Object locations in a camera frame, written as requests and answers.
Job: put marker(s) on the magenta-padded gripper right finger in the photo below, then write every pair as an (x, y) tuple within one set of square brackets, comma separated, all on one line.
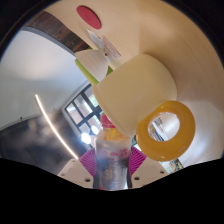
[(136, 160)]

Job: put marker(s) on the long curved light strip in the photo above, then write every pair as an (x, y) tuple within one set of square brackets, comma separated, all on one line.
[(53, 128)]

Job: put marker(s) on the large dark-framed window wall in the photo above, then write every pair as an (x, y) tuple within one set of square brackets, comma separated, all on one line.
[(80, 111)]

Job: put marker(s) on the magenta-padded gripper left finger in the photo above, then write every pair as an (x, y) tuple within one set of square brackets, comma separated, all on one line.
[(87, 163)]

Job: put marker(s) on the flat round red coaster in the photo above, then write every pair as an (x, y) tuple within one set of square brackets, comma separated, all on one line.
[(88, 16)]

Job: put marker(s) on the red-capped clear drink bottle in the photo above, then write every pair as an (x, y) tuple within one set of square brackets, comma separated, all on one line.
[(113, 163)]

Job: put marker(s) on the white ceramic bowl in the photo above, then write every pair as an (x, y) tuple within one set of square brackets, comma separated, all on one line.
[(93, 63)]

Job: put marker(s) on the small white card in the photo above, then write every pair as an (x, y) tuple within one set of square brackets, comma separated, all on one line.
[(108, 46)]

